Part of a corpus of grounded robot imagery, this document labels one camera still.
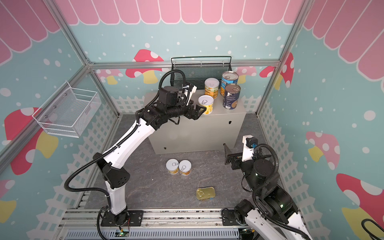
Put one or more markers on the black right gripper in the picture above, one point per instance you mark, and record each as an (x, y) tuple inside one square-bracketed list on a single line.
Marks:
[(235, 159)]

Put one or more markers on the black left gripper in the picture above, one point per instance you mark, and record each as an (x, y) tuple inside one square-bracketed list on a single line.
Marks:
[(190, 115)]

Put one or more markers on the yellow can white lid front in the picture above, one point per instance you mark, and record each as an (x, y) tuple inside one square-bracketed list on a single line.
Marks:
[(207, 102)]

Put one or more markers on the yellow can white lid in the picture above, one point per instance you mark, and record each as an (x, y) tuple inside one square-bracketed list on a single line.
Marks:
[(172, 166), (207, 102), (212, 87), (185, 167)]

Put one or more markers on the dark navy label can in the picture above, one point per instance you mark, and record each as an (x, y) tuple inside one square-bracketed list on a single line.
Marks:
[(231, 96)]

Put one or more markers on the blue Progresso soup can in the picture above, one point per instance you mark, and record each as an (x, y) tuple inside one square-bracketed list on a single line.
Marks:
[(228, 77)]

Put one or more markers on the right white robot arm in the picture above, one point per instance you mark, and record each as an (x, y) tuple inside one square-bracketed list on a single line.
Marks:
[(271, 213)]

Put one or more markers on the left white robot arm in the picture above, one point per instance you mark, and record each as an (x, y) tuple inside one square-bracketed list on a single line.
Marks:
[(172, 101)]

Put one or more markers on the gold rectangular sardine tin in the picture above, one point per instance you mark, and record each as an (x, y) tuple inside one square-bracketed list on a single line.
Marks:
[(206, 193)]

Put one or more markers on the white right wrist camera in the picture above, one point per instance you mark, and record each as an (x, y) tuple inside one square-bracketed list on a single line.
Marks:
[(250, 142)]

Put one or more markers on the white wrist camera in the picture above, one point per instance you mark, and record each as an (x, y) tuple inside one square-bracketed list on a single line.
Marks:
[(188, 91), (250, 142)]

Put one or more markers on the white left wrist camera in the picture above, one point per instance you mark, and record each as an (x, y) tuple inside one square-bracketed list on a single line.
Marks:
[(188, 91)]

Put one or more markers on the black mesh wire basket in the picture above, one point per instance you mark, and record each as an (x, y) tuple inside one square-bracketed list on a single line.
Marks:
[(198, 69)]

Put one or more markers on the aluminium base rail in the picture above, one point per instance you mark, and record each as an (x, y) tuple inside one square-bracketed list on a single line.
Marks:
[(162, 224)]

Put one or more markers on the white mesh wire basket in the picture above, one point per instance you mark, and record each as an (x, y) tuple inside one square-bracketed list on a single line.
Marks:
[(68, 111)]

